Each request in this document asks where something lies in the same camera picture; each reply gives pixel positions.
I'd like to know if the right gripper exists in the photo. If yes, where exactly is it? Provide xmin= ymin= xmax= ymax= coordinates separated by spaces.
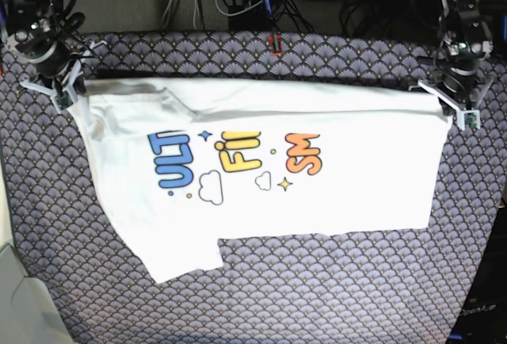
xmin=7 ymin=30 xmax=105 ymax=104

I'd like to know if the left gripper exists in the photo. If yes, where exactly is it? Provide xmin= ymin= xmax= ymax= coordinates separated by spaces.
xmin=417 ymin=58 xmax=494 ymax=114

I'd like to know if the white printed T-shirt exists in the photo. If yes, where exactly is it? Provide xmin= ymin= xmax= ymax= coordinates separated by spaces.
xmin=69 ymin=78 xmax=452 ymax=283

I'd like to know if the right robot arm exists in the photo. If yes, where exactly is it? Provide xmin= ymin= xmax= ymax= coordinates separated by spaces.
xmin=1 ymin=0 xmax=102 ymax=113

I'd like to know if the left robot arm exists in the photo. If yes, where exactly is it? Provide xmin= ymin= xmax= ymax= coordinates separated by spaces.
xmin=416 ymin=0 xmax=494 ymax=130

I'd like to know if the red black table clamp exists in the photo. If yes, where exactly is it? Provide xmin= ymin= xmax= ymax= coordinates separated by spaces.
xmin=269 ymin=33 xmax=283 ymax=56

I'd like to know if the patterned grey fan tablecloth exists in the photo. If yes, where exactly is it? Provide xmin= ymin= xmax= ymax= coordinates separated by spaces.
xmin=1 ymin=32 xmax=506 ymax=343

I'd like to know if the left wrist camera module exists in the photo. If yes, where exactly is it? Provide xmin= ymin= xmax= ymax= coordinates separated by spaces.
xmin=456 ymin=109 xmax=481 ymax=130

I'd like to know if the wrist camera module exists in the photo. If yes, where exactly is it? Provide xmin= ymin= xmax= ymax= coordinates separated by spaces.
xmin=53 ymin=93 xmax=74 ymax=114
xmin=456 ymin=109 xmax=481 ymax=130

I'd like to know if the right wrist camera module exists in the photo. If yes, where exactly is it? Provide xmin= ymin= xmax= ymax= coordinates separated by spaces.
xmin=53 ymin=93 xmax=74 ymax=114

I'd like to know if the black cable bundle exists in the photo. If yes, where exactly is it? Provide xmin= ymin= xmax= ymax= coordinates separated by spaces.
xmin=225 ymin=0 xmax=436 ymax=38

